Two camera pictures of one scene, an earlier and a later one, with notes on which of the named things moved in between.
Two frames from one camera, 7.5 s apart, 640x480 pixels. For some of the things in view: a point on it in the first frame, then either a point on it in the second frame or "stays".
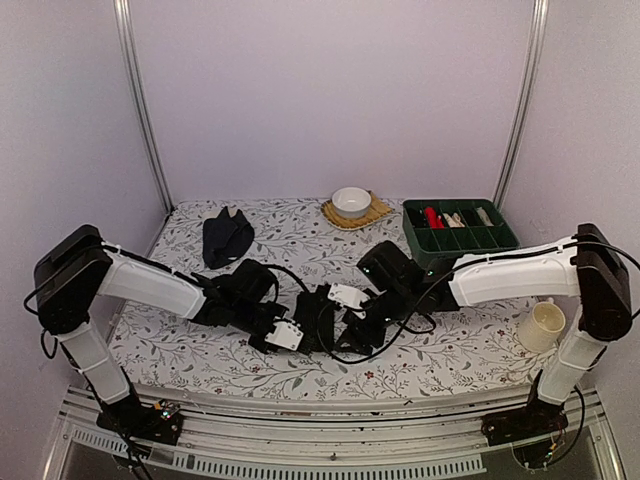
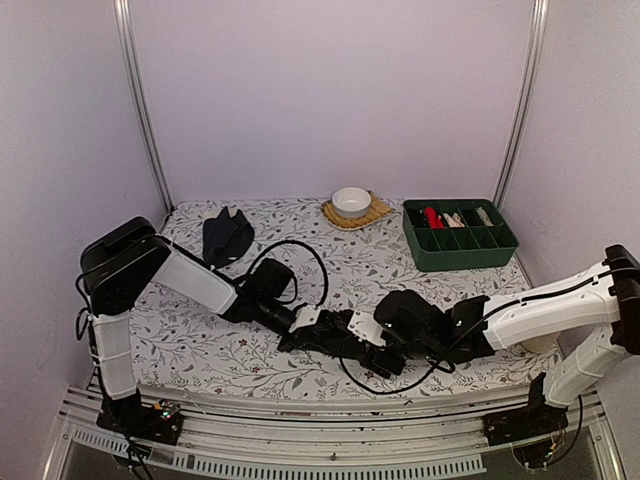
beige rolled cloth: x=454 y=221 stays
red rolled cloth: x=435 y=222 stays
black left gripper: x=262 y=347 -> x=306 y=327
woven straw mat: x=377 y=210 stays
